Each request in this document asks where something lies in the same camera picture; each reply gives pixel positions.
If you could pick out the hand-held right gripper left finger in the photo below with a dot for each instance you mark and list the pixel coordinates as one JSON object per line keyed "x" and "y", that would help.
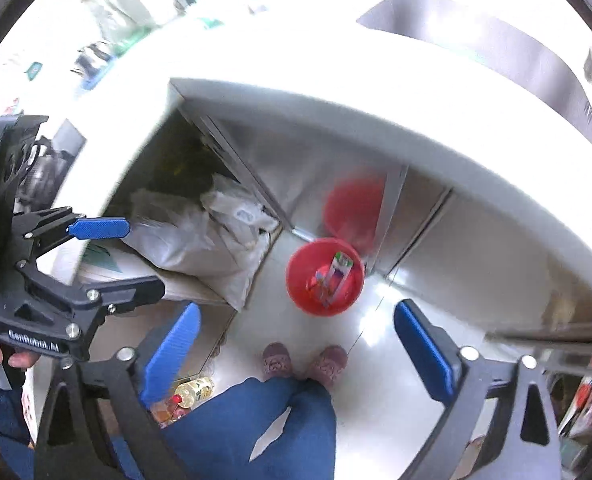
{"x": 171, "y": 355}

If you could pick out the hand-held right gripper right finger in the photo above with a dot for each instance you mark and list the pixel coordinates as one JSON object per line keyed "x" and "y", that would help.
{"x": 423, "y": 350}

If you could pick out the person's blue trousers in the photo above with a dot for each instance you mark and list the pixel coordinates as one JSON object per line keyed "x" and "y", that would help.
{"x": 236, "y": 435}

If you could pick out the black gas stove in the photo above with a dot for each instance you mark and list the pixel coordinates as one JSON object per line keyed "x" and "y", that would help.
{"x": 61, "y": 160}

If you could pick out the steel teapot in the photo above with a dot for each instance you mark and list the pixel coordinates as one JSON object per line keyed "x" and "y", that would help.
{"x": 93, "y": 55}

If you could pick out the red plastic basin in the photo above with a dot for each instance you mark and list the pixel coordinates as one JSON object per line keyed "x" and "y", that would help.
{"x": 301, "y": 285}

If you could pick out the person's left hand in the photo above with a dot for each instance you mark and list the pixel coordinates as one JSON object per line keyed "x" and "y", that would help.
{"x": 21, "y": 359}

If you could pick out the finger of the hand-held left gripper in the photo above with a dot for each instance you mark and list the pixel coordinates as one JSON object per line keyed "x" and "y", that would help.
{"x": 98, "y": 228}
{"x": 131, "y": 292}

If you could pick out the yellow oil bottle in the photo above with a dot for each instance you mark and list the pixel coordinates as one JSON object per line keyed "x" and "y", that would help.
{"x": 193, "y": 390}

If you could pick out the stainless steel sink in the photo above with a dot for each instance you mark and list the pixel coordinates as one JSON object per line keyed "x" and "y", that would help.
{"x": 500, "y": 45}

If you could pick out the colourful plastic bag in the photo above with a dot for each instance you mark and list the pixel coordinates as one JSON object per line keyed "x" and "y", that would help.
{"x": 590, "y": 400}

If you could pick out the glass carafe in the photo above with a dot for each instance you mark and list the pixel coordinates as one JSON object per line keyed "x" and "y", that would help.
{"x": 101, "y": 10}

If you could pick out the kitchen wall sticker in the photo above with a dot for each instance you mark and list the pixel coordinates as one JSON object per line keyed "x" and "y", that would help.
{"x": 6, "y": 90}

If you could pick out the clear plastic bags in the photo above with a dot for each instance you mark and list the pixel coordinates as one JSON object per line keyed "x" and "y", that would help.
{"x": 201, "y": 240}

